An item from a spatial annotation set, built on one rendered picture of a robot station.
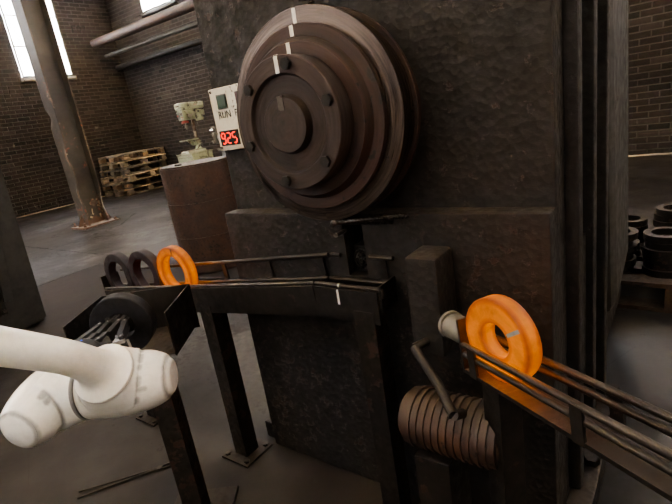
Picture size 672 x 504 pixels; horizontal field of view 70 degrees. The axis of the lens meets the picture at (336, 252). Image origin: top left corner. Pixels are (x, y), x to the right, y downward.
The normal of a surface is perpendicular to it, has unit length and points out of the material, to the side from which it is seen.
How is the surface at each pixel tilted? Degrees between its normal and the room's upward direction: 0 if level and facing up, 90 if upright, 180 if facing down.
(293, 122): 90
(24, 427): 88
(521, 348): 90
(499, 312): 90
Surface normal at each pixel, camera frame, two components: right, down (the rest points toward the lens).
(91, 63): 0.81, 0.05
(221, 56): -0.57, 0.32
